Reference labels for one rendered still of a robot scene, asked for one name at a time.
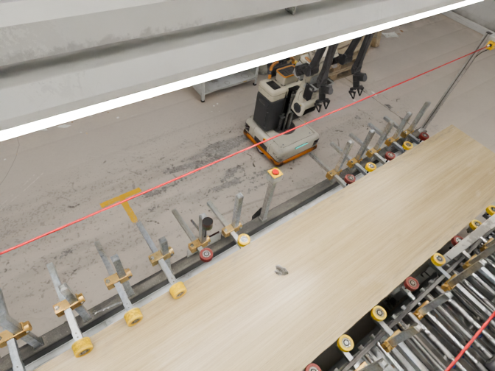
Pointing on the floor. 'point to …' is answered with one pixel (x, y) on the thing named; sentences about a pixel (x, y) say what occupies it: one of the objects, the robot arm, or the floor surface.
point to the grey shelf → (226, 82)
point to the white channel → (74, 29)
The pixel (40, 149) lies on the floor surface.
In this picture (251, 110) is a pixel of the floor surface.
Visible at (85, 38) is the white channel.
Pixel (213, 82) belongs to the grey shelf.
